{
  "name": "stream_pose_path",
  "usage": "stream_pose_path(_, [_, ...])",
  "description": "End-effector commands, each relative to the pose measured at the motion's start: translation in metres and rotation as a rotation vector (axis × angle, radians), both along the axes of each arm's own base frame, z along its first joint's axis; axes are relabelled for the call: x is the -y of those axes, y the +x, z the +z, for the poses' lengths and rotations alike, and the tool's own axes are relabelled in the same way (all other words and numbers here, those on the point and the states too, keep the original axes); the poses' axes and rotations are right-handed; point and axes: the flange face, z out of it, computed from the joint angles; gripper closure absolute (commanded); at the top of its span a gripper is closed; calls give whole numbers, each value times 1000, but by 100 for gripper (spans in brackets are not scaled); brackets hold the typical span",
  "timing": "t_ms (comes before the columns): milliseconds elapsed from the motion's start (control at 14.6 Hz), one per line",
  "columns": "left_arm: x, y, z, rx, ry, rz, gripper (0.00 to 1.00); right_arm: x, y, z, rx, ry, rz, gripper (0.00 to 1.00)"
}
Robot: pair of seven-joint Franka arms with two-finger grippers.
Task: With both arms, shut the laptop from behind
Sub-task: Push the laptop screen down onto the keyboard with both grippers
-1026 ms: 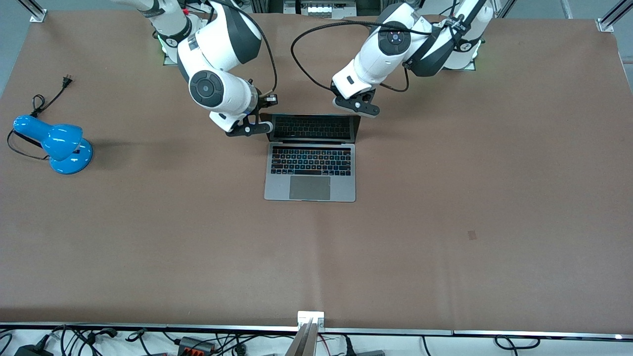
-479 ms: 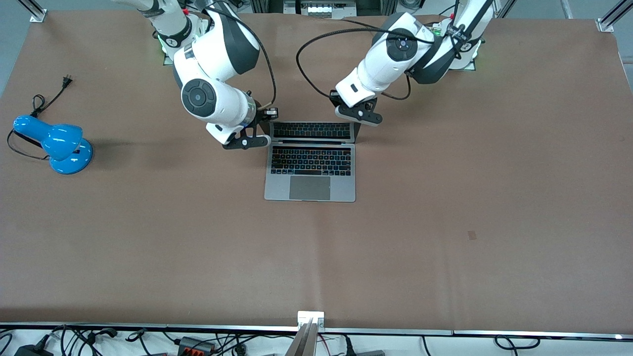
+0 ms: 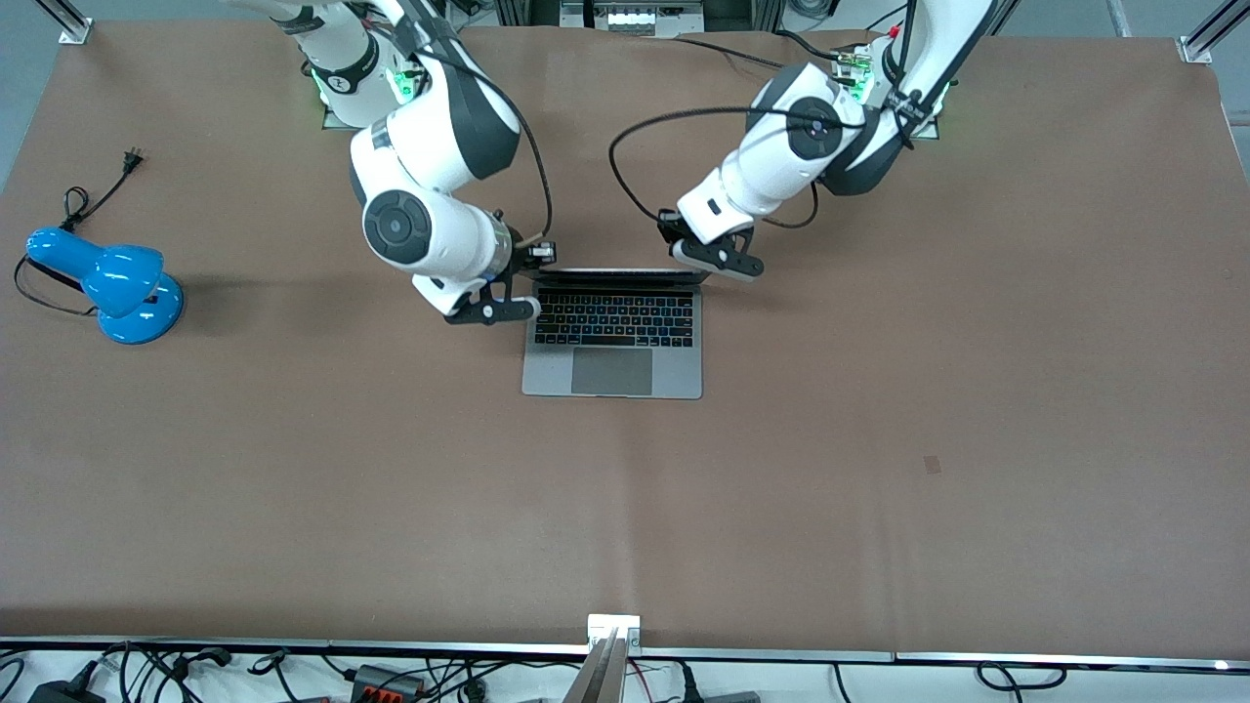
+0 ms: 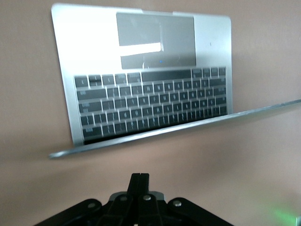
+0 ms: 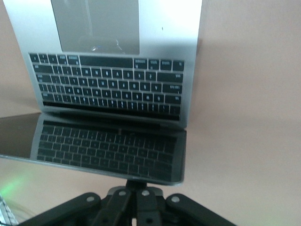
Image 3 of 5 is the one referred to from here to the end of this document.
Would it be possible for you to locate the silver grey laptop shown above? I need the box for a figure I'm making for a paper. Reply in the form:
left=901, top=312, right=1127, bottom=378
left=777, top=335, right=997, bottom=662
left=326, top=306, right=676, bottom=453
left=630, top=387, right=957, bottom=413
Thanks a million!
left=521, top=268, right=711, bottom=400

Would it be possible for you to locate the grey electrical terminal box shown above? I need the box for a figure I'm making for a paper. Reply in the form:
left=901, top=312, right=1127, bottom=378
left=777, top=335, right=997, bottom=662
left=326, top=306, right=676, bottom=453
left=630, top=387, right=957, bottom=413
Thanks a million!
left=560, top=0, right=706, bottom=40

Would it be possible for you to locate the brown table cover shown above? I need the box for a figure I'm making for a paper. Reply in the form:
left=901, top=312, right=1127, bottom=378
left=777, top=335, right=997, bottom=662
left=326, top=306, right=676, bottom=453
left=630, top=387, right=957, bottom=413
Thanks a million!
left=0, top=20, right=1250, bottom=657

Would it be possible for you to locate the blue desk lamp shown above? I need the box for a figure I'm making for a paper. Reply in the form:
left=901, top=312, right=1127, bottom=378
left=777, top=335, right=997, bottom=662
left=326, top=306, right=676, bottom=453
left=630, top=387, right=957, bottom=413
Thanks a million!
left=26, top=227, right=185, bottom=346

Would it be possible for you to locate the black orange connector box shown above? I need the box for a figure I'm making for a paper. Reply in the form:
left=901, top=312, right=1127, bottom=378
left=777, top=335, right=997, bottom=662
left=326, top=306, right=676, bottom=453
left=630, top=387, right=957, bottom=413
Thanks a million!
left=352, top=664, right=426, bottom=700

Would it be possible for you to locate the metal table edge strip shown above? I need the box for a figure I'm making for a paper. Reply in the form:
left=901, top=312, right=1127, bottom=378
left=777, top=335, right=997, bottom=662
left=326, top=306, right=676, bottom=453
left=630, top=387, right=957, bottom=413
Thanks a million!
left=0, top=635, right=1250, bottom=671

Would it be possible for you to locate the black power adapter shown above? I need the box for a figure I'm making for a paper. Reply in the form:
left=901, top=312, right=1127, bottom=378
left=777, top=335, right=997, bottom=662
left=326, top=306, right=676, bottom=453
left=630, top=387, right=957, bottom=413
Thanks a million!
left=29, top=674, right=104, bottom=703

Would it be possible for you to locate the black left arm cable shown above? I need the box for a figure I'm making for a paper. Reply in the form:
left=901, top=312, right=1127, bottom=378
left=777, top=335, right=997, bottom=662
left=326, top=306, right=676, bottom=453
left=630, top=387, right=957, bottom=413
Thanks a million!
left=608, top=0, right=919, bottom=230

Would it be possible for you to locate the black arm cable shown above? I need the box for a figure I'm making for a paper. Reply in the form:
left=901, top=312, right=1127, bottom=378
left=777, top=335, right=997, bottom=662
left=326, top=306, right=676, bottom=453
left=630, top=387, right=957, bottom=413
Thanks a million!
left=391, top=0, right=555, bottom=245
left=608, top=0, right=919, bottom=230

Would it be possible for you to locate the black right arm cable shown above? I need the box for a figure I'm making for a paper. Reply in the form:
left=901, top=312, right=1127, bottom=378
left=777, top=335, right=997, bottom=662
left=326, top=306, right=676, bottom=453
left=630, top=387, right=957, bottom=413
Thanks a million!
left=391, top=0, right=555, bottom=245

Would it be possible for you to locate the long black power cable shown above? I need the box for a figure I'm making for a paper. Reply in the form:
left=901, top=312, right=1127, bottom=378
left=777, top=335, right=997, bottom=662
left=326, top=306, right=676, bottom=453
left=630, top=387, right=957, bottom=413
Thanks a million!
left=674, top=32, right=860, bottom=87

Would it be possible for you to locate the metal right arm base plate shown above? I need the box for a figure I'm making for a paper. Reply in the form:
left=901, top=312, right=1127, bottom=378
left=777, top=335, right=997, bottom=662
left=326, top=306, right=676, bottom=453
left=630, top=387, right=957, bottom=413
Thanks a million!
left=322, top=29, right=433, bottom=131

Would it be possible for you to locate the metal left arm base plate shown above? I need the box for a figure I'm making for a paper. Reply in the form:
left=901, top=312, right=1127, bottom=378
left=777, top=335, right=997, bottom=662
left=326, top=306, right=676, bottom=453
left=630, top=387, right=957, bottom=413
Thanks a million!
left=837, top=44, right=940, bottom=140

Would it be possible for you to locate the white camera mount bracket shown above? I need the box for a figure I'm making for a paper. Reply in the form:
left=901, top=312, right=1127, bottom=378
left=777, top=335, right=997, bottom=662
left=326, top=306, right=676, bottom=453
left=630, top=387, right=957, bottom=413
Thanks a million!
left=588, top=613, right=642, bottom=650

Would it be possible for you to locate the black lamp cable with plug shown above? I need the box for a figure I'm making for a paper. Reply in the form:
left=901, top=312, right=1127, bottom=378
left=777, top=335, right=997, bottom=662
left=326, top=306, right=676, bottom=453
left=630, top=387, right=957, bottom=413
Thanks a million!
left=14, top=148, right=146, bottom=318

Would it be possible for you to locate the aluminium camera pole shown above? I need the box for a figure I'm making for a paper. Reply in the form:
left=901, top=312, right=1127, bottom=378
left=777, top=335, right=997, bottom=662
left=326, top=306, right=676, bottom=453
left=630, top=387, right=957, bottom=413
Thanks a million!
left=562, top=630, right=626, bottom=703

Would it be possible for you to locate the aluminium frame corner post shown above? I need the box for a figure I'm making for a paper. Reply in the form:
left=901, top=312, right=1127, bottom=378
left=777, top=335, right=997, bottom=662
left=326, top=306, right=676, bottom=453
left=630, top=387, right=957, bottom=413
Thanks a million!
left=34, top=0, right=94, bottom=45
left=1177, top=0, right=1250, bottom=64

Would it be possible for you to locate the black tangled cable bundle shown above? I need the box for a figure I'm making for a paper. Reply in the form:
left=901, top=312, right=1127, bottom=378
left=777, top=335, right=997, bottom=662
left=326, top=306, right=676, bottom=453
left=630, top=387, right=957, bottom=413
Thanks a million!
left=98, top=642, right=235, bottom=703

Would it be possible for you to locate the black looped floor cable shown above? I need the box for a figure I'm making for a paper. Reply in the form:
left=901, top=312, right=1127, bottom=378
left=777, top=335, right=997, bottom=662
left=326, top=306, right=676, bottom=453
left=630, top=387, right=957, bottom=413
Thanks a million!
left=977, top=662, right=1067, bottom=690

